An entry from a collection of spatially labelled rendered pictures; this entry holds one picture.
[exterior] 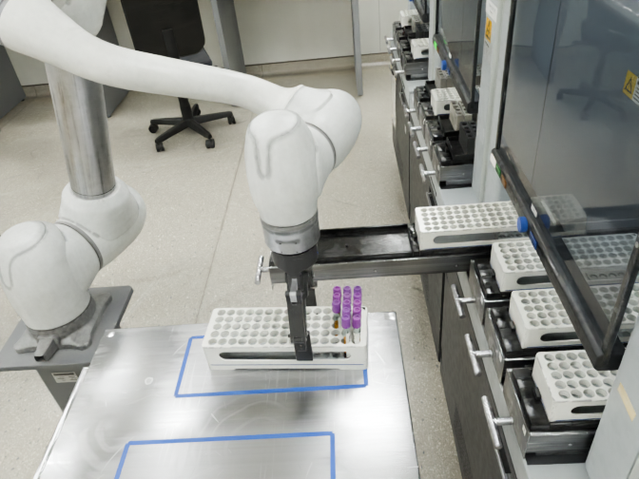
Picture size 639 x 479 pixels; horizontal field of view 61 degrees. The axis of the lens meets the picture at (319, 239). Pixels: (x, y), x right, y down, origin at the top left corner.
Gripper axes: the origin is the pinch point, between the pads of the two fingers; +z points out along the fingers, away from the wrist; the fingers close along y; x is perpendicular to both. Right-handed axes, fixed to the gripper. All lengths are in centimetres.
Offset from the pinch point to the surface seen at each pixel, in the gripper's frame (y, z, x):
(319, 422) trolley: 16.0, 5.4, 3.2
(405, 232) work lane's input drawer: -38.3, 7.1, 19.8
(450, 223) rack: -34.1, 1.9, 29.7
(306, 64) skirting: -381, 81, -46
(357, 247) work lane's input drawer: -32.9, 7.1, 8.1
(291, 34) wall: -381, 56, -55
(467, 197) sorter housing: -63, 14, 38
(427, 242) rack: -29.8, 3.9, 24.2
